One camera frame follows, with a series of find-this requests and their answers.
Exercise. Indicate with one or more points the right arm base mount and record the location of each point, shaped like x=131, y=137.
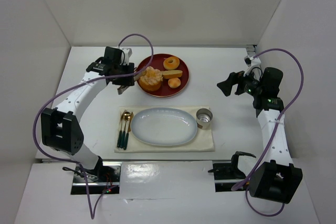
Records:
x=225, y=176

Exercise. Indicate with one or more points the dark red round tray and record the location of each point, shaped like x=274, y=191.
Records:
x=157, y=63

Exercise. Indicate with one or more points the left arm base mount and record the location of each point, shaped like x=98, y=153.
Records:
x=109, y=183

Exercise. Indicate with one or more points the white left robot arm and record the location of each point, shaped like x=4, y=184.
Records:
x=60, y=126

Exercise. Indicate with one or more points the orange round cake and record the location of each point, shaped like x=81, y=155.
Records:
x=149, y=87

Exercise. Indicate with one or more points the sliced bread loaf piece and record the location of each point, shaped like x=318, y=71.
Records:
x=168, y=74

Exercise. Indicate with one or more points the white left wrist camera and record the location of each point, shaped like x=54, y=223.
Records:
x=125, y=57

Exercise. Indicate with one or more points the stainless steel tongs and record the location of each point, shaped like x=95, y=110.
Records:
x=122, y=89

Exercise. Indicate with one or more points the gold spoon green handle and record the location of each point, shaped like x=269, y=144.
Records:
x=126, y=118

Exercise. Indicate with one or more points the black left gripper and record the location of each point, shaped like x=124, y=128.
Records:
x=130, y=74

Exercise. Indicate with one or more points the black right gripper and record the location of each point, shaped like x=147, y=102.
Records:
x=239, y=83

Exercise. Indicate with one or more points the small round bun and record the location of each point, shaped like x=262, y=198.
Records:
x=174, y=83

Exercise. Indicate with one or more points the steel cup with cork base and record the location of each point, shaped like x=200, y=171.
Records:
x=204, y=117

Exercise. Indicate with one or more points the plain ring donut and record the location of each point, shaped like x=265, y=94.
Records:
x=171, y=63

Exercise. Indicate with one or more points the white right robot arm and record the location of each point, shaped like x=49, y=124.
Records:
x=274, y=176

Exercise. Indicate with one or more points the pale blue oval plate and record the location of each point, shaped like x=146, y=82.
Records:
x=165, y=127

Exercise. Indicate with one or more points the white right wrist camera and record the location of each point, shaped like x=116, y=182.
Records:
x=251, y=61

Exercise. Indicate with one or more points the sugared twisted donut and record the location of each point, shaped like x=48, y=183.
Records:
x=152, y=76

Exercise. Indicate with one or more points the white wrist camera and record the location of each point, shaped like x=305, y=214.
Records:
x=125, y=57
x=251, y=61

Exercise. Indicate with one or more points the cream cloth placemat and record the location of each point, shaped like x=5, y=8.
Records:
x=202, y=142

